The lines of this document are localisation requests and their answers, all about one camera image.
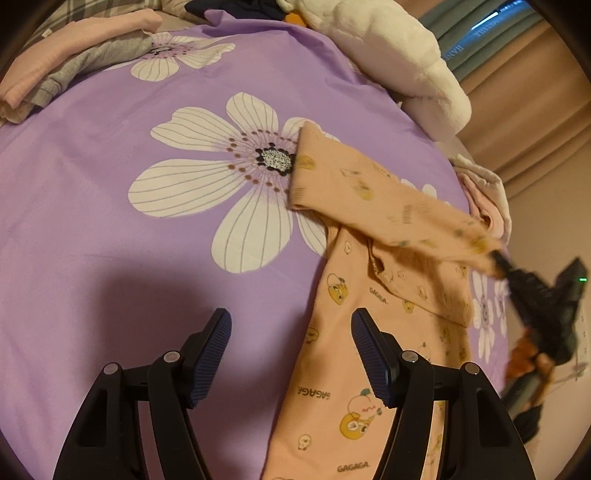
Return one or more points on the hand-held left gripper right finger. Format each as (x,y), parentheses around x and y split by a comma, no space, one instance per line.
(369,350)

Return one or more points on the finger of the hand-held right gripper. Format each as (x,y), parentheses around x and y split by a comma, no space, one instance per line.
(504,266)

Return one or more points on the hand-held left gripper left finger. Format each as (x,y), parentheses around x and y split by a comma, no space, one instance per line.
(213,344)

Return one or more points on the peach cartoon print baby garment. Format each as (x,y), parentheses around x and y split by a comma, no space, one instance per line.
(351,194)

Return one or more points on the dark navy clothes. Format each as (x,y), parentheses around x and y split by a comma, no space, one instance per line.
(231,8)

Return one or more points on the person's right hand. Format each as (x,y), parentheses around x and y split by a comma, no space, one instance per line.
(524,360)

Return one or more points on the pink and white crumpled cloth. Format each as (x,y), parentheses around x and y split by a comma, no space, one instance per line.
(487,194)

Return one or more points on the beige curtain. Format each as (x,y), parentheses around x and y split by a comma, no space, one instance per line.
(521,115)

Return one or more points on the purple floral bed sheet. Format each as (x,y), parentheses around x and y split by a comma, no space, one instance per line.
(92,207)

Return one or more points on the teal curtain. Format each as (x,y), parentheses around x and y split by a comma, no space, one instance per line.
(480,27)

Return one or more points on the white fluffy blanket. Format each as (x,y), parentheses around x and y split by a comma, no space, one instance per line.
(397,46)

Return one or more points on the grey folded garment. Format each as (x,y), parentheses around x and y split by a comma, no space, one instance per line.
(92,62)

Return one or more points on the small orange item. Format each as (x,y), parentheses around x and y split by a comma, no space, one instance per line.
(293,18)

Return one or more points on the pink folded garment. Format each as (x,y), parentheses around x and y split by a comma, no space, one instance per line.
(41,55)

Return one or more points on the plaid cloth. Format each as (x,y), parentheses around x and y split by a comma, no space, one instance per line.
(83,9)

